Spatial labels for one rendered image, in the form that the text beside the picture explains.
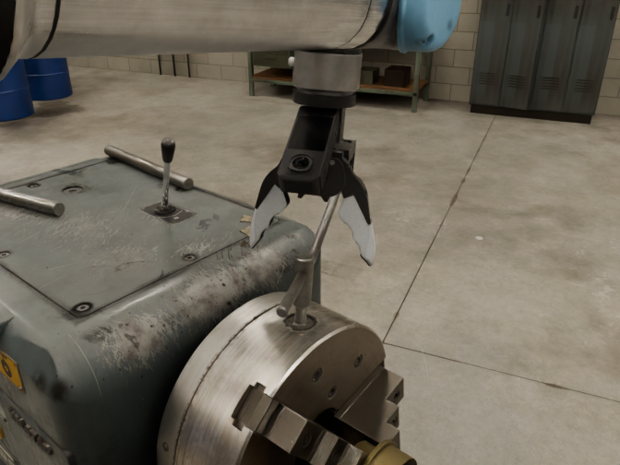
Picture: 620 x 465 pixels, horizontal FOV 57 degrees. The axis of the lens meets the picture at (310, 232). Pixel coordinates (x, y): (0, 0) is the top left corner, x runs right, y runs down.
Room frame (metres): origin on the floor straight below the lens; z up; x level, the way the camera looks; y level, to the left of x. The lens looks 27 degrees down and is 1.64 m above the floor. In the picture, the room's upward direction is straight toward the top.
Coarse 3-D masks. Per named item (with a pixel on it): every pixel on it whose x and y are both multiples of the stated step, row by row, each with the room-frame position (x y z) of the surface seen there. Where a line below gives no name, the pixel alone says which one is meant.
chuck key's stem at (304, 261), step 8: (296, 256) 0.57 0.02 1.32; (304, 256) 0.57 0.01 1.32; (312, 256) 0.57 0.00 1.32; (296, 264) 0.56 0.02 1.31; (304, 264) 0.56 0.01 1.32; (312, 264) 0.56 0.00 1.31; (296, 272) 0.56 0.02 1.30; (304, 272) 0.56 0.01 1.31; (312, 272) 0.56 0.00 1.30; (312, 280) 0.56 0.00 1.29; (304, 288) 0.56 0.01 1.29; (304, 296) 0.56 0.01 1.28; (296, 304) 0.56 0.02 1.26; (304, 304) 0.55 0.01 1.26; (296, 312) 0.56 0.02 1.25; (304, 312) 0.56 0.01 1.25; (296, 320) 0.56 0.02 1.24; (304, 320) 0.56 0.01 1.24
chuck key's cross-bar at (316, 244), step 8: (328, 200) 0.74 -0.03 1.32; (336, 200) 0.74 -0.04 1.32; (328, 208) 0.71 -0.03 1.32; (328, 216) 0.70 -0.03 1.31; (320, 224) 0.68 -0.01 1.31; (328, 224) 0.68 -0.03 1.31; (320, 232) 0.66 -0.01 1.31; (320, 240) 0.64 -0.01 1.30; (312, 248) 0.62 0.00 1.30; (296, 280) 0.53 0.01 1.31; (304, 280) 0.55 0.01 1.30; (296, 288) 0.52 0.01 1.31; (288, 296) 0.50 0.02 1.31; (296, 296) 0.51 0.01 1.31; (280, 304) 0.48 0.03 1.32; (288, 304) 0.48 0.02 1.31; (280, 312) 0.47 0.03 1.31; (288, 312) 0.47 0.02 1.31
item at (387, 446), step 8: (384, 440) 0.48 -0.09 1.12; (360, 448) 0.48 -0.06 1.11; (368, 448) 0.48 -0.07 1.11; (376, 448) 0.47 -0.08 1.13; (384, 448) 0.47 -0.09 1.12; (392, 448) 0.48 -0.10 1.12; (368, 456) 0.46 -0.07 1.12; (376, 456) 0.46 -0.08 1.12; (384, 456) 0.46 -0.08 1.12; (392, 456) 0.46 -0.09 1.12; (400, 456) 0.46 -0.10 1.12; (408, 456) 0.47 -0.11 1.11; (368, 464) 0.45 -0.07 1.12; (376, 464) 0.45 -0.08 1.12; (384, 464) 0.45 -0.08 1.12; (392, 464) 0.45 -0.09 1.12; (400, 464) 0.45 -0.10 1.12; (408, 464) 0.46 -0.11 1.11; (416, 464) 0.48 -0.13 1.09
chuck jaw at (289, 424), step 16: (256, 400) 0.46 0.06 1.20; (272, 400) 0.46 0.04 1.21; (240, 416) 0.46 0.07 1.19; (256, 416) 0.45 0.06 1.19; (272, 416) 0.46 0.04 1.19; (288, 416) 0.45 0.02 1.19; (304, 416) 0.49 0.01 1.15; (256, 432) 0.44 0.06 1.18; (272, 432) 0.44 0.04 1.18; (288, 432) 0.44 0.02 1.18; (304, 432) 0.44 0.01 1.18; (320, 432) 0.46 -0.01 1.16; (288, 448) 0.42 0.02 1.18; (304, 448) 0.44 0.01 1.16; (320, 448) 0.45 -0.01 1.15; (336, 448) 0.45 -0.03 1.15; (352, 448) 0.46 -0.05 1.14; (320, 464) 0.43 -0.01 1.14; (336, 464) 0.45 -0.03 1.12; (352, 464) 0.44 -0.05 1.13
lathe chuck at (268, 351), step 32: (256, 320) 0.56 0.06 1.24; (320, 320) 0.57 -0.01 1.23; (352, 320) 0.60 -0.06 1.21; (224, 352) 0.52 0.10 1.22; (256, 352) 0.51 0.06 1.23; (288, 352) 0.51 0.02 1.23; (320, 352) 0.52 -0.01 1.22; (352, 352) 0.57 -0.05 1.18; (384, 352) 0.63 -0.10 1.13; (224, 384) 0.49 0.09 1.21; (256, 384) 0.48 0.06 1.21; (288, 384) 0.48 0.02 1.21; (320, 384) 0.52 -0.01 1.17; (352, 384) 0.57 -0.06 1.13; (192, 416) 0.47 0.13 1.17; (224, 416) 0.46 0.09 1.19; (192, 448) 0.45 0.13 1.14; (224, 448) 0.43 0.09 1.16; (256, 448) 0.44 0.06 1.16
